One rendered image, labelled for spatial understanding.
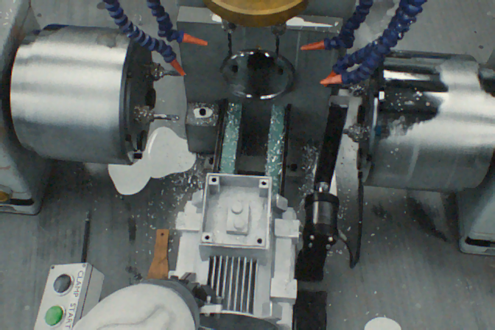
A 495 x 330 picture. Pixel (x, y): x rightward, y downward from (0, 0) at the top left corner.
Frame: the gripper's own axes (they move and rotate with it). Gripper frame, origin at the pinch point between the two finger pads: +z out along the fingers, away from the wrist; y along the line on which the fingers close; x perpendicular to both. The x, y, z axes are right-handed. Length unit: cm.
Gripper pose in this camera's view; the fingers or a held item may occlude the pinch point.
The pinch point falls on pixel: (186, 286)
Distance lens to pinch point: 94.3
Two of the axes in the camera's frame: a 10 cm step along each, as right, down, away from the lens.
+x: -0.9, 10.0, -0.2
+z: 0.5, 0.3, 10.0
